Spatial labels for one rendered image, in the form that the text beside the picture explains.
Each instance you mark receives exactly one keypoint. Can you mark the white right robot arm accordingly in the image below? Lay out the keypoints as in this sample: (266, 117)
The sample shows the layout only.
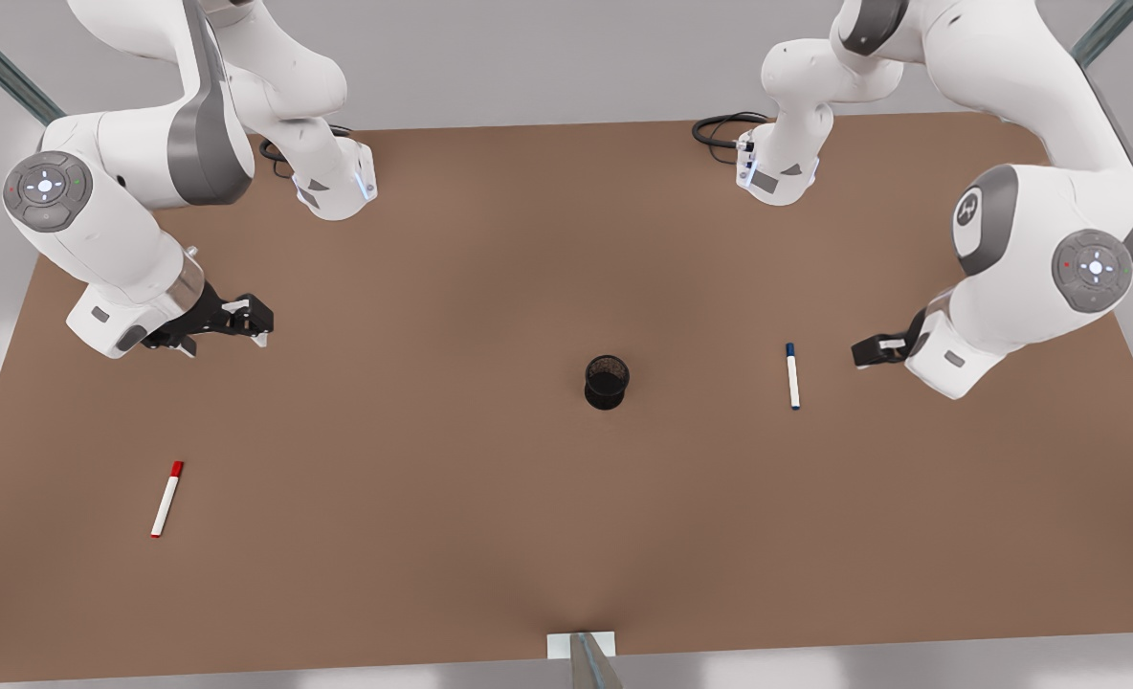
(126, 153)

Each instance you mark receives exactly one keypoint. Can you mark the red capped white marker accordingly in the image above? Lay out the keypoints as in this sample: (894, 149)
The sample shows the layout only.
(166, 499)

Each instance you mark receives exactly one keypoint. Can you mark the silver frame post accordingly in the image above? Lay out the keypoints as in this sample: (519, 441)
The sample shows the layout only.
(588, 660)
(2, 69)
(1107, 29)

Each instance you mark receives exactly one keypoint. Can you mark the blue capped white marker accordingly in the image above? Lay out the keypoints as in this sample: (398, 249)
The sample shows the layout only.
(792, 375)

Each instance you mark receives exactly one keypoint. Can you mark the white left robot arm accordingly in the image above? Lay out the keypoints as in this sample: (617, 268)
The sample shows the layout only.
(1035, 230)

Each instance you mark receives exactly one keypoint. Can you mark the black mesh pen cup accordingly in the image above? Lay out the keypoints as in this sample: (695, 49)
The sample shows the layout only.
(607, 382)

